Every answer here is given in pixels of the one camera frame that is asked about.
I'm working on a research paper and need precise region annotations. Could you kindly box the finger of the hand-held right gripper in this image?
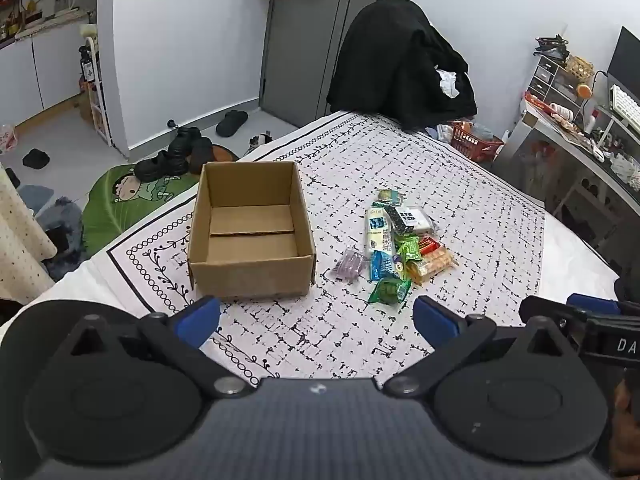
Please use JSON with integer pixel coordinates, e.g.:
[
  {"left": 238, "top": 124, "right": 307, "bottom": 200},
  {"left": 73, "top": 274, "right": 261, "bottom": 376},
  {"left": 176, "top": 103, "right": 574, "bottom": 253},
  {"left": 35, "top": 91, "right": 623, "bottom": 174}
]
[
  {"left": 519, "top": 296, "right": 592, "bottom": 334},
  {"left": 567, "top": 293, "right": 640, "bottom": 317}
]

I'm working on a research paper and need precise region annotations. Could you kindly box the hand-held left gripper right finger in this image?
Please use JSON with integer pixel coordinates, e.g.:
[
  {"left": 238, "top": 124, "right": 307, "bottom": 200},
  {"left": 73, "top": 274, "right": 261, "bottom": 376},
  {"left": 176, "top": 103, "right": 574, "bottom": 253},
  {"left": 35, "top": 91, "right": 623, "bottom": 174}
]
[{"left": 383, "top": 296, "right": 582, "bottom": 401}]

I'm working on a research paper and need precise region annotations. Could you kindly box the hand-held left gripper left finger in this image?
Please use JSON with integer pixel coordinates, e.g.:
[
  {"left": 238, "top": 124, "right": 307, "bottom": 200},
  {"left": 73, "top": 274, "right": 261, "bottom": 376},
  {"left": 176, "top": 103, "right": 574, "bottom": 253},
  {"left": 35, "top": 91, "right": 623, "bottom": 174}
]
[{"left": 64, "top": 296, "right": 260, "bottom": 401}]

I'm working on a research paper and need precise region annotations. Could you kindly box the orange snack packet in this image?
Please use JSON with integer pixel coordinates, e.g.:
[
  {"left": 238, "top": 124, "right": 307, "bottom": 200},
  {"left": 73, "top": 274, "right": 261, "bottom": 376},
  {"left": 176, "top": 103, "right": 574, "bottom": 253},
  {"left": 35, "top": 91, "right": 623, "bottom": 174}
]
[{"left": 405, "top": 247, "right": 455, "bottom": 286}]

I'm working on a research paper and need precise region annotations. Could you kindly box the brown cardboard box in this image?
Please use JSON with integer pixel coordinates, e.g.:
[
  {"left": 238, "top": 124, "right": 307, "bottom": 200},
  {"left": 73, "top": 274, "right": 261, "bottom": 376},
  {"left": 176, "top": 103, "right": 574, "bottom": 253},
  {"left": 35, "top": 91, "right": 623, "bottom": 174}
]
[{"left": 187, "top": 161, "right": 317, "bottom": 302}]

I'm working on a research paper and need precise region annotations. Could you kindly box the person's right hand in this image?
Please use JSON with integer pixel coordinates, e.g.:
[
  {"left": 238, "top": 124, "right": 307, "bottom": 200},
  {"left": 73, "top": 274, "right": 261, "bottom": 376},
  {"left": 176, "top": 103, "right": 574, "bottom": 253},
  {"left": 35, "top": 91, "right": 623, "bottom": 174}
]
[{"left": 609, "top": 379, "right": 640, "bottom": 466}]

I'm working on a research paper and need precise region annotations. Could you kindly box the green snack packet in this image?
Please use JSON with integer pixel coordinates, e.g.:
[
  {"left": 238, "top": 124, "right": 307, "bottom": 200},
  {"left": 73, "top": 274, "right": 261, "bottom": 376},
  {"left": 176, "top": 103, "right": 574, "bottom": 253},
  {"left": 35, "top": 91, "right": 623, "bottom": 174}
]
[
  {"left": 367, "top": 277, "right": 412, "bottom": 306},
  {"left": 395, "top": 236, "right": 423, "bottom": 264}
]

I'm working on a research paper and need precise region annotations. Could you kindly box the purple snack packet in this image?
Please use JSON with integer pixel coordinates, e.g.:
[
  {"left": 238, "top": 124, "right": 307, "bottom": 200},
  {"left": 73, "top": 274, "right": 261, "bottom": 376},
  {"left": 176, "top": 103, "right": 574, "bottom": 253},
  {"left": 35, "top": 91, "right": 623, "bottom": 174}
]
[{"left": 330, "top": 248, "right": 370, "bottom": 283}]

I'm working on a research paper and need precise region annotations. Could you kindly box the white black snack packet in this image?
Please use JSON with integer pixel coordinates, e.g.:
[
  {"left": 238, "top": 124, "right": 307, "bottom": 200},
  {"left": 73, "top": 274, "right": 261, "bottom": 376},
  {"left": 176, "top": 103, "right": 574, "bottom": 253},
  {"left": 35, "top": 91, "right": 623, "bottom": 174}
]
[{"left": 385, "top": 204, "right": 435, "bottom": 236}]

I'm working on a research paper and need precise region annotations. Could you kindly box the cream blue long snack packet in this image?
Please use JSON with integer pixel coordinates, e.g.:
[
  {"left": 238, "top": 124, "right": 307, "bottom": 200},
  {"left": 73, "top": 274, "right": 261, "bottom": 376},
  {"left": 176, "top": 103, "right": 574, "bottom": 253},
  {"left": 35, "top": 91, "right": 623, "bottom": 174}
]
[{"left": 364, "top": 205, "right": 394, "bottom": 257}]

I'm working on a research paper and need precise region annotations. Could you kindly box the green cartoon rug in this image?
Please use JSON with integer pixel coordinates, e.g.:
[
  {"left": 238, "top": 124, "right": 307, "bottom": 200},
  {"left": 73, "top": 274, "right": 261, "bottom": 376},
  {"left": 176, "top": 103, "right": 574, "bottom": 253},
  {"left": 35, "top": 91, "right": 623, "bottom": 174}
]
[{"left": 80, "top": 145, "right": 240, "bottom": 261}]

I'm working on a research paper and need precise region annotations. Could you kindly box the black shoe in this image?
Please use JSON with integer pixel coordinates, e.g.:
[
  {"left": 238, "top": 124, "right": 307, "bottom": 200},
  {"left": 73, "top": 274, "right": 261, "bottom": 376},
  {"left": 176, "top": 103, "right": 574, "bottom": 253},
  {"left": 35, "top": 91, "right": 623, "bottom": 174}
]
[
  {"left": 134, "top": 152, "right": 190, "bottom": 181},
  {"left": 187, "top": 137, "right": 215, "bottom": 173},
  {"left": 167, "top": 127, "right": 202, "bottom": 161}
]

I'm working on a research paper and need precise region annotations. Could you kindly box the white desk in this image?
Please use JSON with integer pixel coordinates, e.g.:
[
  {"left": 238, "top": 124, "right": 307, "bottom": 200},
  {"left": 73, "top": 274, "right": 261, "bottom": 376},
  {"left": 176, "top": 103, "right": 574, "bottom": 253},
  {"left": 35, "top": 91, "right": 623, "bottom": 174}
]
[{"left": 492, "top": 100, "right": 640, "bottom": 261}]

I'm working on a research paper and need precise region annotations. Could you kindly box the grey blue rug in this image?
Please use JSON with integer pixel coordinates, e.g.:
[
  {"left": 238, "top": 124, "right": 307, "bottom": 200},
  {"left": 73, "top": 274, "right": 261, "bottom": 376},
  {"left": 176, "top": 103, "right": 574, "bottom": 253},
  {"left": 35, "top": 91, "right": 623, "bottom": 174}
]
[{"left": 17, "top": 185, "right": 85, "bottom": 281}]

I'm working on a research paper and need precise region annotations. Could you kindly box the black patterned white blanket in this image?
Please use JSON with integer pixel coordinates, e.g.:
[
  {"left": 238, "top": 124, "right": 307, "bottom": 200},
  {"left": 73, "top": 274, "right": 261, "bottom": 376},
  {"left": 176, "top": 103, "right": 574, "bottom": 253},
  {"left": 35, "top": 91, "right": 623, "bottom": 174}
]
[{"left": 0, "top": 111, "right": 623, "bottom": 391}]

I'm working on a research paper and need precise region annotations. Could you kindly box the red plastic basket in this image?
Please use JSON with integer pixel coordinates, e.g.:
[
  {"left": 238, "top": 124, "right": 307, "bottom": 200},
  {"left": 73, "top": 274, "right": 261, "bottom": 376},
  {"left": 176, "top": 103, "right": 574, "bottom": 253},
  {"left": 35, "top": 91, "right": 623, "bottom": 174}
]
[{"left": 450, "top": 121, "right": 506, "bottom": 163}]

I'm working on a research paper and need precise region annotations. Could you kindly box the cream dotted cloth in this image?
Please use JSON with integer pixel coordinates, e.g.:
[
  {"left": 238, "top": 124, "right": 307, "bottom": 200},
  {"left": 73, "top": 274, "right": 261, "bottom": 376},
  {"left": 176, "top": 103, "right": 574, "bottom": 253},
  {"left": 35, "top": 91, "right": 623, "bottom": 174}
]
[{"left": 0, "top": 162, "right": 57, "bottom": 306}]

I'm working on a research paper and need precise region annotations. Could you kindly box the white keyboard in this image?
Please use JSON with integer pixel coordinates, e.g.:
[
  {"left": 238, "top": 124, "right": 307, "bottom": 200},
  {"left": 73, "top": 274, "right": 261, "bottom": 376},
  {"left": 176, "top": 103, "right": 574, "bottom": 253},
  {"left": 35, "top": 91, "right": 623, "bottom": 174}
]
[{"left": 610, "top": 84, "right": 640, "bottom": 136}]

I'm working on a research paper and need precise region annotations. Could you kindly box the grey drawer organizer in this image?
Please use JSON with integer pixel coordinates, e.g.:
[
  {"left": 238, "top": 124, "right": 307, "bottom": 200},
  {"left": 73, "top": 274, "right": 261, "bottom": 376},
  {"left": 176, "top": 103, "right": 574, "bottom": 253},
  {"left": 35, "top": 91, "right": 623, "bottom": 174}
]
[{"left": 529, "top": 55, "right": 596, "bottom": 111}]

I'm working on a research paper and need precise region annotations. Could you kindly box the small wicker basket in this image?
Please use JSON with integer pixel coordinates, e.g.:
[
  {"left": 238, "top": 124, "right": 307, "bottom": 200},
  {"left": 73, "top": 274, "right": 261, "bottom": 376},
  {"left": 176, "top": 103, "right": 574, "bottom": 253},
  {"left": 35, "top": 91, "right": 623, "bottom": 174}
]
[{"left": 565, "top": 56, "right": 595, "bottom": 80}]

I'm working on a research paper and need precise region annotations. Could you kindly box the black monitor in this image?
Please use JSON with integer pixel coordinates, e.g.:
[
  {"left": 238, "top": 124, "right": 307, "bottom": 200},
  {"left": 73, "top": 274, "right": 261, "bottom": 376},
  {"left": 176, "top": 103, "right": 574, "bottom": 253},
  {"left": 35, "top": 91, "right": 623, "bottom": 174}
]
[{"left": 607, "top": 26, "right": 640, "bottom": 106}]

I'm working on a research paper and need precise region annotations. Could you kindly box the white storage rack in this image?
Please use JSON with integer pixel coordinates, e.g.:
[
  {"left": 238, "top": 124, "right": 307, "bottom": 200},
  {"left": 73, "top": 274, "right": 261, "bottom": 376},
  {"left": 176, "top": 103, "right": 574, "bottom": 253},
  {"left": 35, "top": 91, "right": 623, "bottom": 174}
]
[{"left": 79, "top": 22, "right": 112, "bottom": 147}]

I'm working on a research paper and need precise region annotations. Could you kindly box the black jacket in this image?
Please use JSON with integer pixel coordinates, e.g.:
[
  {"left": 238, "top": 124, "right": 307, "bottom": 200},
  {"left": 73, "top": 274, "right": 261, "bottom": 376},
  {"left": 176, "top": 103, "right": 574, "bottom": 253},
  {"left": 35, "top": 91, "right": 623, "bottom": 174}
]
[{"left": 326, "top": 0, "right": 478, "bottom": 131}]

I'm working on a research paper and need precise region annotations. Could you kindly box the grey door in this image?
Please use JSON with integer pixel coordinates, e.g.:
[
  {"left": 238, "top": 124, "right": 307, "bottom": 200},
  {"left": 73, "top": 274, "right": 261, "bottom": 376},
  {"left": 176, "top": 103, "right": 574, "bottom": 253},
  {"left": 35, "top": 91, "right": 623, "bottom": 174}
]
[{"left": 260, "top": 0, "right": 416, "bottom": 128}]

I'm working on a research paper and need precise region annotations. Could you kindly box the white cabinet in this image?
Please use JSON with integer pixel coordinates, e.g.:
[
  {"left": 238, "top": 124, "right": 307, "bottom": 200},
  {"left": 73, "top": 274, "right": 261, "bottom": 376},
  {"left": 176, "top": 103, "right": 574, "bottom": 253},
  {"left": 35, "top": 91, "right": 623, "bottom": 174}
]
[{"left": 0, "top": 10, "right": 101, "bottom": 128}]

